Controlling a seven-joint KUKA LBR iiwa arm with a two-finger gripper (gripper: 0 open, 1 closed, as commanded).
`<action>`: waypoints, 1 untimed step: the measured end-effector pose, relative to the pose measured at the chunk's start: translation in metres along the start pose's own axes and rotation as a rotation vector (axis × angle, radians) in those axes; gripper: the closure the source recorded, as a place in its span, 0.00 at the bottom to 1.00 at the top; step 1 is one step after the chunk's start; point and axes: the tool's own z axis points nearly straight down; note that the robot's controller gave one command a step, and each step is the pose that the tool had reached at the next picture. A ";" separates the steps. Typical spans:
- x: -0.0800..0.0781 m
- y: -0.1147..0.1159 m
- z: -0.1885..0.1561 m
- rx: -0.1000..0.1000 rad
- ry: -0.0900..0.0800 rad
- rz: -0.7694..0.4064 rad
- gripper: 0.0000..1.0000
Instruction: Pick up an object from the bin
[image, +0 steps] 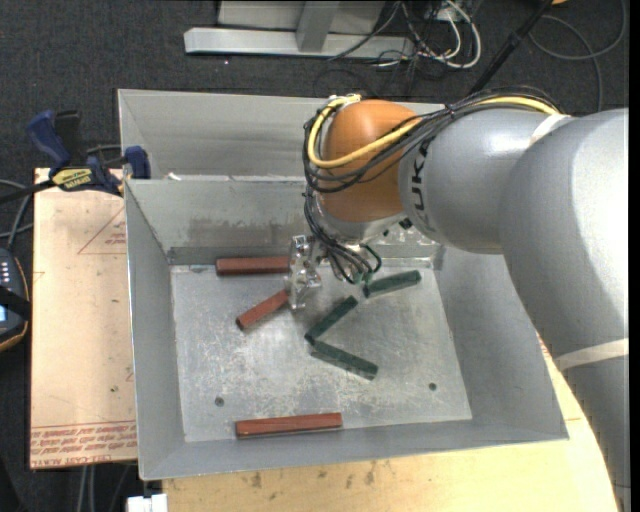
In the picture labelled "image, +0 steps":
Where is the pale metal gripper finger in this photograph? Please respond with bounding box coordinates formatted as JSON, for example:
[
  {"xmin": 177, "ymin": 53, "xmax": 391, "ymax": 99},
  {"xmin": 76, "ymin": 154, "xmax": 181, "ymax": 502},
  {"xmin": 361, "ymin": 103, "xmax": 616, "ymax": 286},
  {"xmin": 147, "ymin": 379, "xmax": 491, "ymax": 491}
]
[
  {"xmin": 300, "ymin": 272, "xmax": 324, "ymax": 307},
  {"xmin": 283, "ymin": 235, "xmax": 308, "ymax": 311}
]

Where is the dark green flat block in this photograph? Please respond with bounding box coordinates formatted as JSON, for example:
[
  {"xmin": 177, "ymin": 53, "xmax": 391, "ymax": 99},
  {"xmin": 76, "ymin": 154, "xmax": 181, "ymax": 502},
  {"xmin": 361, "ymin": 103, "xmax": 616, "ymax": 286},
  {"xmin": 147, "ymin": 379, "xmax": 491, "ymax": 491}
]
[
  {"xmin": 361, "ymin": 269, "xmax": 423, "ymax": 300},
  {"xmin": 310, "ymin": 340, "xmax": 380, "ymax": 382},
  {"xmin": 303, "ymin": 294, "xmax": 360, "ymax": 347}
]

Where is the red-brown flat block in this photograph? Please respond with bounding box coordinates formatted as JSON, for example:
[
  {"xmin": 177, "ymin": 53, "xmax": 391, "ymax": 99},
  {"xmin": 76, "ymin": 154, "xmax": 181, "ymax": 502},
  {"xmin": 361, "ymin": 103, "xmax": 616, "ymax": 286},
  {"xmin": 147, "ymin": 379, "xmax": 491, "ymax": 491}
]
[
  {"xmin": 234, "ymin": 411, "xmax": 345, "ymax": 441},
  {"xmin": 215, "ymin": 255, "xmax": 293, "ymax": 278},
  {"xmin": 235, "ymin": 288, "xmax": 291, "ymax": 332}
]

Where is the grey metal bin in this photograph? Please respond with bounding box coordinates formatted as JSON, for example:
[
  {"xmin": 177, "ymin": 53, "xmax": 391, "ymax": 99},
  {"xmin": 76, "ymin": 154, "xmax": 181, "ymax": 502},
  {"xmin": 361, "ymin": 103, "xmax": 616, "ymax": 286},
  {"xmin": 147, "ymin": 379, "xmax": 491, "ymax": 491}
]
[{"xmin": 117, "ymin": 88, "xmax": 570, "ymax": 482}]

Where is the brown cardboard board, red print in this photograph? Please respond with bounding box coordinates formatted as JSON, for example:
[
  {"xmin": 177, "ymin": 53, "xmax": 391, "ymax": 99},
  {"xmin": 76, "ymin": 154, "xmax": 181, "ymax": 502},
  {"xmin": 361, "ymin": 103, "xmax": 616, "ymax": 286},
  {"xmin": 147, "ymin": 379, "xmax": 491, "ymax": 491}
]
[{"xmin": 29, "ymin": 167, "xmax": 139, "ymax": 471}]

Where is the black cylinder on white bracket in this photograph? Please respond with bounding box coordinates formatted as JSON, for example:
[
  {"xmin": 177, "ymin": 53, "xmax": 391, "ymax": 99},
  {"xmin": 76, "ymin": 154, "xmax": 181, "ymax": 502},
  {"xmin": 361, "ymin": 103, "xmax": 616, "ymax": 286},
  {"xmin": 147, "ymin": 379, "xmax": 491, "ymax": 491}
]
[{"xmin": 382, "ymin": 216, "xmax": 437, "ymax": 246}]

